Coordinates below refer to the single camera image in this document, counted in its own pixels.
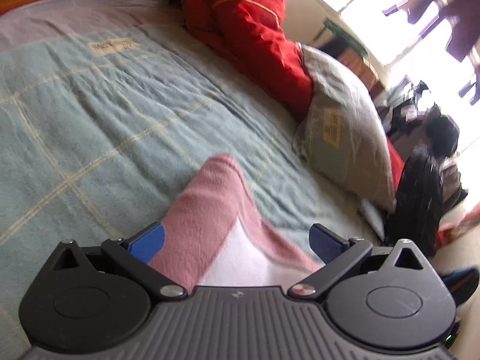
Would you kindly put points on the window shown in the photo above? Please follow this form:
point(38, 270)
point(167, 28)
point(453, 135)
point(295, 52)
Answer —
point(412, 45)

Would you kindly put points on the pink and white sweater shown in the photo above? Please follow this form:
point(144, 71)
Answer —
point(210, 210)

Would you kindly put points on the green stool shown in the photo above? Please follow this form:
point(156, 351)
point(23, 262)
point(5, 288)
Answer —
point(345, 32)

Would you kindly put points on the dark blue clothing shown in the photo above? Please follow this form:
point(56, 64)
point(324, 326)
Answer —
point(463, 285)

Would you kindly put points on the black backpack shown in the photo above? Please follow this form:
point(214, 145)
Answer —
point(416, 202)

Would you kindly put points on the green checked bed blanket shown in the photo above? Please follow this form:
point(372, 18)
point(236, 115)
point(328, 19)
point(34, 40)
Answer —
point(93, 120)

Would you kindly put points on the black garment on rack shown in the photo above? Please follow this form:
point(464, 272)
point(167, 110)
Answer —
point(442, 133)

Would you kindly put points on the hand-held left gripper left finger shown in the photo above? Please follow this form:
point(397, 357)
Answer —
point(148, 240)

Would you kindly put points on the grey green checked pillow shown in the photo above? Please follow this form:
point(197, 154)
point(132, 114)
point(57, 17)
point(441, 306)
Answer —
point(348, 127)

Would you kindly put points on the red folded quilt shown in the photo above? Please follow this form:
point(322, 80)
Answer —
point(251, 33)

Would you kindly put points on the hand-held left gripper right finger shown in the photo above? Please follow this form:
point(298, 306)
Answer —
point(326, 242)

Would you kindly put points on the light green folded cloth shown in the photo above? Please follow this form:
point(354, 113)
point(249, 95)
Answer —
point(373, 217)

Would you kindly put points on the wooden cabinet with green tray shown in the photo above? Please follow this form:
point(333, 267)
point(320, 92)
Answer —
point(362, 69)

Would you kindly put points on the metal clothes rack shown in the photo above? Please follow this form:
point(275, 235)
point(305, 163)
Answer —
point(408, 108)

